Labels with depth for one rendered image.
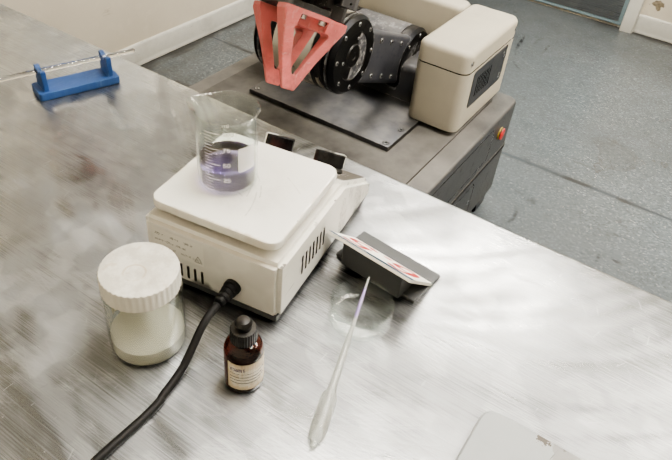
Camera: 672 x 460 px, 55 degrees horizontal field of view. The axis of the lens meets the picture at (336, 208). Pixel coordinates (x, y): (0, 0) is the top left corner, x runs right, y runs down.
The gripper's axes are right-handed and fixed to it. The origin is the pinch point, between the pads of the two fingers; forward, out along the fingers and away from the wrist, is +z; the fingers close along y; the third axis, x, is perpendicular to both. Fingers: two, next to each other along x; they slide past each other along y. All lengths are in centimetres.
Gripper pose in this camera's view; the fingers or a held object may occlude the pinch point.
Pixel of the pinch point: (281, 78)
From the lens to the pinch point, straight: 65.2
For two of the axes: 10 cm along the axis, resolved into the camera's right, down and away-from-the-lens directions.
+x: 8.2, 1.5, 5.5
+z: -2.9, 9.4, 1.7
